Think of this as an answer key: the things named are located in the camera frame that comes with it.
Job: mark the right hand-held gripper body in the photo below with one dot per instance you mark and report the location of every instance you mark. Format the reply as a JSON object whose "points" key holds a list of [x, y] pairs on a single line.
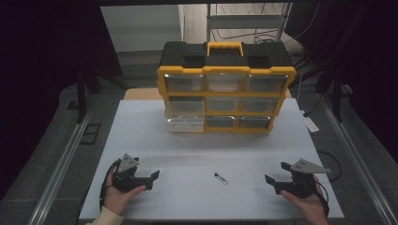
{"points": [[302, 184]]}

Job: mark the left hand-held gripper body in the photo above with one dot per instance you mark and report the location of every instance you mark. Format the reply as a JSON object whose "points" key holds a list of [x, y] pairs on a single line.
{"points": [[125, 173]]}

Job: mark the clear plastic drawer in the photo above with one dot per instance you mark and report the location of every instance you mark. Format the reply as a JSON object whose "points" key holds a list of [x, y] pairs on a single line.
{"points": [[184, 123]]}

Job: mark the yellow black drawer cabinet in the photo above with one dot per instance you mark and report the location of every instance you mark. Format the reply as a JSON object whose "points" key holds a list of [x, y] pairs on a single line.
{"points": [[223, 57]]}

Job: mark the person's right hand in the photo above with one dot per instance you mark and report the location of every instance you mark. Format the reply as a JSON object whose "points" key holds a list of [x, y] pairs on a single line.
{"points": [[309, 207]]}

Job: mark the person's left hand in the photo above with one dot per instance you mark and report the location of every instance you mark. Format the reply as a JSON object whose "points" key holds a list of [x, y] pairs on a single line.
{"points": [[115, 198]]}

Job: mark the white paper tag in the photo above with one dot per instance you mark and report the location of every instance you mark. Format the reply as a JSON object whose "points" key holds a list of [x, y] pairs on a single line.
{"points": [[311, 125]]}

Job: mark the black stand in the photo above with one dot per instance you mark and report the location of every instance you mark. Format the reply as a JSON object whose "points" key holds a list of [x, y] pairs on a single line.
{"points": [[336, 93], [82, 93]]}

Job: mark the grid of clear drawers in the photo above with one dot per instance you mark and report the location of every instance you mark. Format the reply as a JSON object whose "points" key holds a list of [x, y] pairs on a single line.
{"points": [[225, 82]]}

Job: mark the metal floor rail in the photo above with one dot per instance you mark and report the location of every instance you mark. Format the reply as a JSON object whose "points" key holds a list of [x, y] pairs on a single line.
{"points": [[59, 168], [359, 162]]}

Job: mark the grey metal shelf frame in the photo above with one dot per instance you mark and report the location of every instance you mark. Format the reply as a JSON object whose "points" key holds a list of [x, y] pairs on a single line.
{"points": [[247, 22]]}

